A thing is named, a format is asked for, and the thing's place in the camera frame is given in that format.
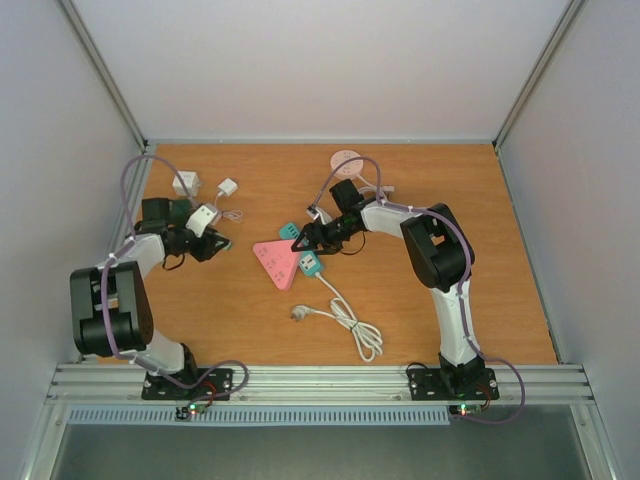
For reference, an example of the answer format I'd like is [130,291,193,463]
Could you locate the pink usb cable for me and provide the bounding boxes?
[213,193,244,224]

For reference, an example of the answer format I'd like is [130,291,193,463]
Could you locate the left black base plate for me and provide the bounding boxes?
[141,368,234,401]

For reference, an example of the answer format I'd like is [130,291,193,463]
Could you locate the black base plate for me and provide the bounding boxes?
[141,368,234,401]
[405,363,500,402]

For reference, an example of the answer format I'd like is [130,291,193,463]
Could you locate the pink triangular power strip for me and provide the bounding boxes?
[252,239,299,291]

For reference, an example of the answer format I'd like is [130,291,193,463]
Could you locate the right controller board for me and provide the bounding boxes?
[449,403,487,417]

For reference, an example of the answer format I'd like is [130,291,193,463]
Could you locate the green cube socket adapter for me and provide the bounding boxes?
[168,199,194,227]

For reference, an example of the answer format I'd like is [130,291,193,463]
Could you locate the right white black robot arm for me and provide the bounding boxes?
[291,180,486,398]

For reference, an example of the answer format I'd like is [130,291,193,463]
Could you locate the white usb charger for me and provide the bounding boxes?
[218,178,238,197]

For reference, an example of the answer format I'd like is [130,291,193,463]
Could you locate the controller board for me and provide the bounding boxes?
[174,404,208,422]
[449,403,487,417]

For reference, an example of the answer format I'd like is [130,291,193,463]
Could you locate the white cube socket adapter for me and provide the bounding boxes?
[172,171,202,197]

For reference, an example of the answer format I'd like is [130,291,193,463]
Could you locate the aluminium front rail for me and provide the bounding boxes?
[45,364,595,406]

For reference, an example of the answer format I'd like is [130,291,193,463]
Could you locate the teal power strip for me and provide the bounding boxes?
[279,222,324,277]

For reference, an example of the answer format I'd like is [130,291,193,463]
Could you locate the round pink power strip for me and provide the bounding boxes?
[330,150,364,180]

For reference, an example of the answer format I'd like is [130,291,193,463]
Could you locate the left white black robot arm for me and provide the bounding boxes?
[70,198,231,398]

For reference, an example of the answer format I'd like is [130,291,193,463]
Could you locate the white power cord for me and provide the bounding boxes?
[288,273,385,361]

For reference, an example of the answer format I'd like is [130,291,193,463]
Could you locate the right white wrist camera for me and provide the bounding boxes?
[307,205,332,225]

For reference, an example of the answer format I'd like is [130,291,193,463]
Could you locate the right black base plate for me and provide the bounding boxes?
[405,363,500,402]

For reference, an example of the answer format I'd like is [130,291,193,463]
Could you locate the left controller board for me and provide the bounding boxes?
[174,404,208,422]

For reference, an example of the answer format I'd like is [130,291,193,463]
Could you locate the grey slotted cable duct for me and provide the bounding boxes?
[67,405,450,427]

